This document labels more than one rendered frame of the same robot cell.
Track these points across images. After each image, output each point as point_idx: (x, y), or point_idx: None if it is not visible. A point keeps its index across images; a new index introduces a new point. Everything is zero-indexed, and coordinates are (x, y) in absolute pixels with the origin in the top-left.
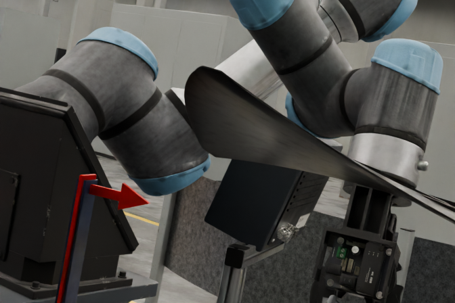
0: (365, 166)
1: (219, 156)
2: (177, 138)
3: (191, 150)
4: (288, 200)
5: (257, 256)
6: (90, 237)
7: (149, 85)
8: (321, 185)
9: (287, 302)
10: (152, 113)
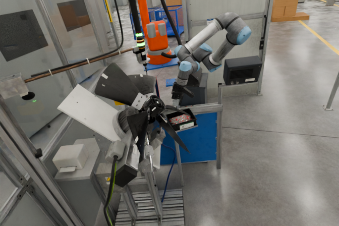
0: (143, 85)
1: (156, 77)
2: (208, 63)
3: (211, 65)
4: (228, 76)
5: (227, 86)
6: (188, 79)
7: (205, 54)
8: (251, 72)
9: None
10: (205, 59)
